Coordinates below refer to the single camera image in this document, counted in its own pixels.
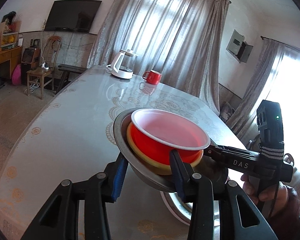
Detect black wall television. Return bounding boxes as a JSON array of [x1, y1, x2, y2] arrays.
[[44, 0, 102, 33]]

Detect narrow grey curtain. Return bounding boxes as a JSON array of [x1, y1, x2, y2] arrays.
[[226, 36, 288, 135]]

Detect yellow plastic bowl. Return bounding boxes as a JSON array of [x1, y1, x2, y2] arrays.
[[126, 122, 204, 176]]

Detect white glass electric kettle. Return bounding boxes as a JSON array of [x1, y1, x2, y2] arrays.
[[106, 49, 138, 80]]

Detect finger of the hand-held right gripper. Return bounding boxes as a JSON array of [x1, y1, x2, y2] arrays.
[[209, 142, 260, 155], [204, 148, 234, 162]]

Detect black speaker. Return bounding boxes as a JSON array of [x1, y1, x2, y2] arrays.
[[21, 47, 42, 84]]

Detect wall electrical box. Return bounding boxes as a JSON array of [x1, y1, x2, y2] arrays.
[[226, 29, 254, 64]]

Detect dark bench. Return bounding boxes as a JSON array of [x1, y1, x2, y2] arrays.
[[58, 64, 87, 94]]

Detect round-back wooden chair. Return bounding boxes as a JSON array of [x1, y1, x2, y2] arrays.
[[247, 133, 262, 153]]

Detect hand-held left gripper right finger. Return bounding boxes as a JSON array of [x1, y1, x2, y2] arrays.
[[169, 149, 278, 240]]

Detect orange wooden desk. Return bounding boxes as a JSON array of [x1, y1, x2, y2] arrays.
[[0, 46, 23, 93]]

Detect wide grey curtain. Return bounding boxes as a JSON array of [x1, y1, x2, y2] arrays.
[[87, 0, 232, 113]]

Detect grey cloth pile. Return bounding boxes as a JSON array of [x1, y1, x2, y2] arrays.
[[219, 101, 235, 123]]

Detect red mug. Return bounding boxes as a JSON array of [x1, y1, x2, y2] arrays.
[[142, 70, 162, 85]]

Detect red plastic bowl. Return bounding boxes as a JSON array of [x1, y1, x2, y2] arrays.
[[131, 108, 211, 164]]

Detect stainless steel bowl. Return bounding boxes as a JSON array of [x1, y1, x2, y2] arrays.
[[114, 108, 229, 193]]

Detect person's right hand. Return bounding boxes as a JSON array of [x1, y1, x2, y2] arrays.
[[241, 174, 300, 228]]

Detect white plate with pink roses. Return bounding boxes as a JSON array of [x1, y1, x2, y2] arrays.
[[160, 191, 220, 227]]

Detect pink bag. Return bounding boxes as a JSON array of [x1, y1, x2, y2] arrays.
[[12, 64, 22, 85]]

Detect wooden desktop shelf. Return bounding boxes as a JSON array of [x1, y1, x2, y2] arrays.
[[0, 20, 22, 50]]

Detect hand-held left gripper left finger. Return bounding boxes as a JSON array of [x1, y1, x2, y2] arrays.
[[21, 152, 129, 240]]

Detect person's right forearm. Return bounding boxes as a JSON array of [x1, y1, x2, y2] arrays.
[[272, 200, 300, 240]]

